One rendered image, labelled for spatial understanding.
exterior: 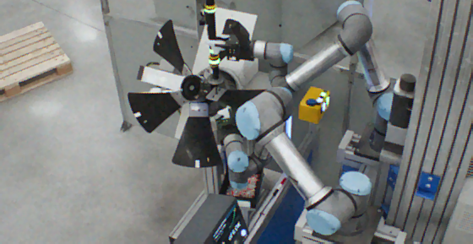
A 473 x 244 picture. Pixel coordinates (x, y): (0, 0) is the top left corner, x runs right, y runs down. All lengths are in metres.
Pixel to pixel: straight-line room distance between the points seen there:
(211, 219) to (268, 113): 0.40
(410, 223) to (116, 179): 2.25
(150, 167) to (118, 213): 0.47
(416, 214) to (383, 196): 0.17
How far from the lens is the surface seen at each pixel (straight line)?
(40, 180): 3.95
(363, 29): 2.01
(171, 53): 2.50
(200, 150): 2.40
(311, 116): 2.52
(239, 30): 2.15
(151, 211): 3.50
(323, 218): 1.77
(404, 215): 2.12
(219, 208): 1.80
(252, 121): 1.75
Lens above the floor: 2.60
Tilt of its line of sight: 38 degrees down
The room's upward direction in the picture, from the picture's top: 3 degrees counter-clockwise
